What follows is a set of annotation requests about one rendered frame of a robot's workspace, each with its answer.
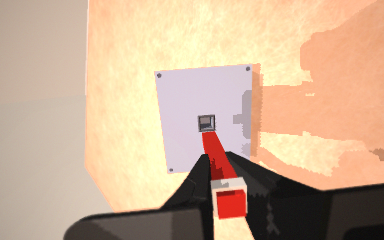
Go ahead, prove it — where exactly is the red peg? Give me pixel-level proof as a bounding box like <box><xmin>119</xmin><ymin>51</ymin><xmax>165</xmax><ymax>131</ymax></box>
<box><xmin>202</xmin><ymin>131</ymin><xmax>247</xmax><ymax>220</ymax></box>

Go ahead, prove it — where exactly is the pale lavender square panel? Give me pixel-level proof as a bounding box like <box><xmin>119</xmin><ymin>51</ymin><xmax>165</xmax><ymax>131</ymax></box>
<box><xmin>154</xmin><ymin>64</ymin><xmax>253</xmax><ymax>174</ymax></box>

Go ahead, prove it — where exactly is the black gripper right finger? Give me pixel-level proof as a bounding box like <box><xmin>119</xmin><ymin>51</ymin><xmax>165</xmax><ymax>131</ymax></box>
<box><xmin>225</xmin><ymin>151</ymin><xmax>384</xmax><ymax>240</ymax></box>

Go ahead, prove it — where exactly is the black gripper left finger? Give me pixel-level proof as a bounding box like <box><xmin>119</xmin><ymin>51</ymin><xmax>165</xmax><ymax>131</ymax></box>
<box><xmin>63</xmin><ymin>154</ymin><xmax>215</xmax><ymax>240</ymax></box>

